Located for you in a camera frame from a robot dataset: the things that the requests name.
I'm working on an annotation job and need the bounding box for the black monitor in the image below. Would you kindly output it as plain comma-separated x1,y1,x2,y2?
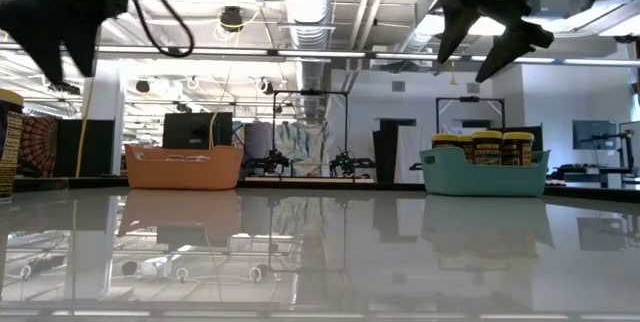
162,111,234,151

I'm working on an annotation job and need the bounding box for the grey wall monitor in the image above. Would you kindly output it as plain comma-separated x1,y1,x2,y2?
572,119,619,151

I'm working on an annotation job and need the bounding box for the orange plastic bin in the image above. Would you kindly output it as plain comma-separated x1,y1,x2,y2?
123,143,245,192

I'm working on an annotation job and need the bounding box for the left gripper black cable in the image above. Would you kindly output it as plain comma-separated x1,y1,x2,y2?
124,0,196,59

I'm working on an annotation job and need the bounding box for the silver ventilation duct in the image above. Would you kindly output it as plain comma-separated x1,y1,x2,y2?
279,0,335,123

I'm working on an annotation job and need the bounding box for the black ceiling camera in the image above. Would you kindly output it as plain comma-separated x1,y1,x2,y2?
219,5,245,33

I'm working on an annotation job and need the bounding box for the hanging yellow cable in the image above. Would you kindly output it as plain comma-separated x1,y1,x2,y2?
74,76,96,179

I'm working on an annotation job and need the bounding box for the light plastic sheet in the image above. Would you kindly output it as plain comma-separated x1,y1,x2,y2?
232,120,334,163

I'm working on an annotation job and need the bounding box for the black gantry frame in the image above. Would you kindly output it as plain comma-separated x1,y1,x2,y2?
271,89,350,178
435,95,507,136

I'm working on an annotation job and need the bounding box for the light teal plastic bin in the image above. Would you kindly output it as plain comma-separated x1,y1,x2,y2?
418,146,552,198

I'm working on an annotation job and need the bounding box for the black standing panel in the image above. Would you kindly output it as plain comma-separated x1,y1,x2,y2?
53,118,116,178
372,117,417,184

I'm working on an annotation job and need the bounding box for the patterned red tapestry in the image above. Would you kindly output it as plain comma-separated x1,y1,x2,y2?
17,114,59,178

